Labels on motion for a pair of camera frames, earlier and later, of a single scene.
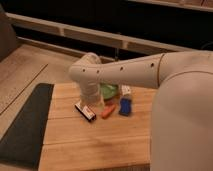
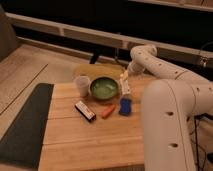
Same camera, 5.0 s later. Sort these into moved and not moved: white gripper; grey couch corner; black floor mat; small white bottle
Moved: white gripper
Not moved: grey couch corner; small white bottle; black floor mat
